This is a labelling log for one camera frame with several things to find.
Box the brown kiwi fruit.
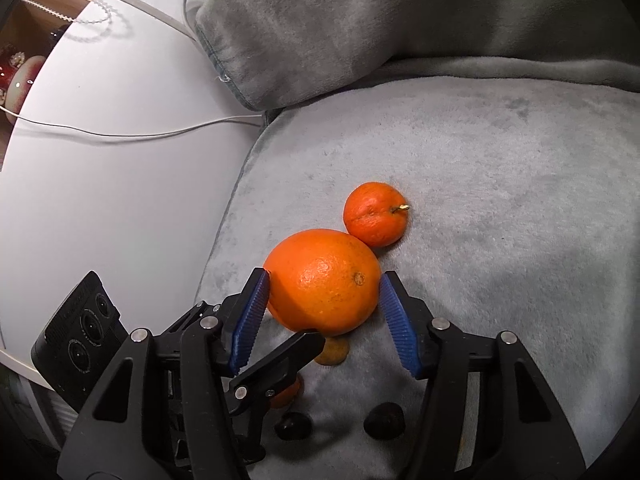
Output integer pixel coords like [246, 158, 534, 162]
[314, 337, 350, 366]

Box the white bead chain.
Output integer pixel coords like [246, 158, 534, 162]
[19, 0, 127, 26]

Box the grey blanket on backrest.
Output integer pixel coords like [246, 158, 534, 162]
[194, 0, 639, 110]

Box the tiny orange kumquat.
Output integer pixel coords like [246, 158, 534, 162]
[270, 374, 304, 410]

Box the wrinkled tangerine with stem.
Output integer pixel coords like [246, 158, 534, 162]
[343, 182, 410, 248]

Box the large smooth orange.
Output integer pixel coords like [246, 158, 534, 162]
[264, 229, 381, 337]

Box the black camera box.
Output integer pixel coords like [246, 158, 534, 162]
[30, 271, 128, 412]

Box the red white ornament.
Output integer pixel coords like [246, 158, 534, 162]
[0, 44, 46, 125]

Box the white cable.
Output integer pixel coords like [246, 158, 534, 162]
[0, 104, 266, 140]

